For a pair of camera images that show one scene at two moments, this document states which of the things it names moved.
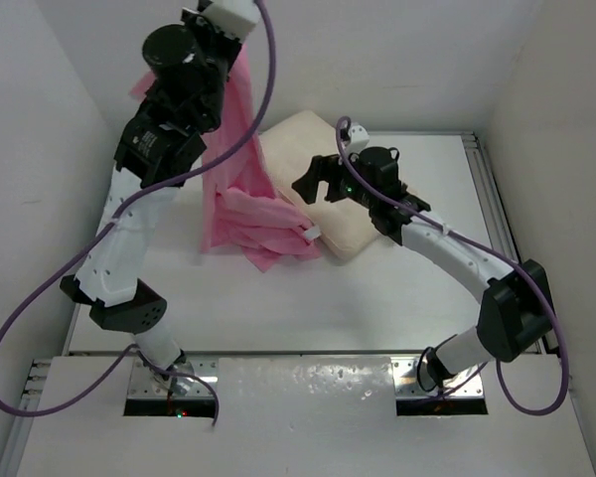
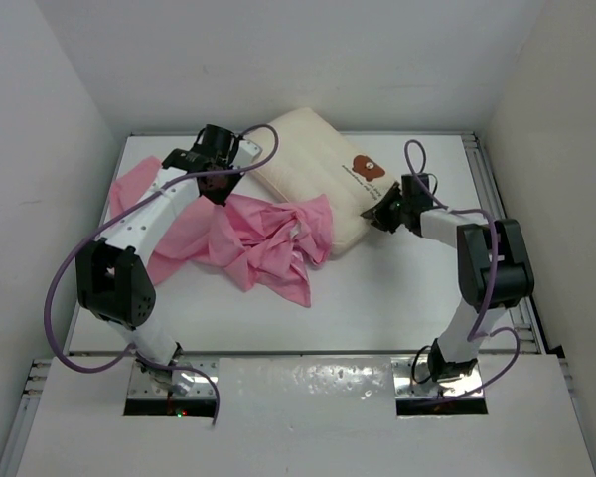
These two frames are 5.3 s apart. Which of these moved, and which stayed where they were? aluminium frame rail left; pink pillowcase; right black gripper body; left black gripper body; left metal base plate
Moved: pink pillowcase; right black gripper body; left black gripper body
Stayed: left metal base plate; aluminium frame rail left
